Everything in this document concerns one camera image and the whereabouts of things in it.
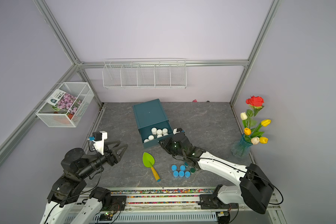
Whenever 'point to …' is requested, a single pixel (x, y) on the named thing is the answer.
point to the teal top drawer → (151, 134)
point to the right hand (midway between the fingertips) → (158, 141)
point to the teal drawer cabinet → (151, 114)
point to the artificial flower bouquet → (249, 122)
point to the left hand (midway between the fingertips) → (124, 144)
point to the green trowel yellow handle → (149, 161)
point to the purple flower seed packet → (65, 101)
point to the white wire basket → (52, 116)
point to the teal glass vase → (241, 148)
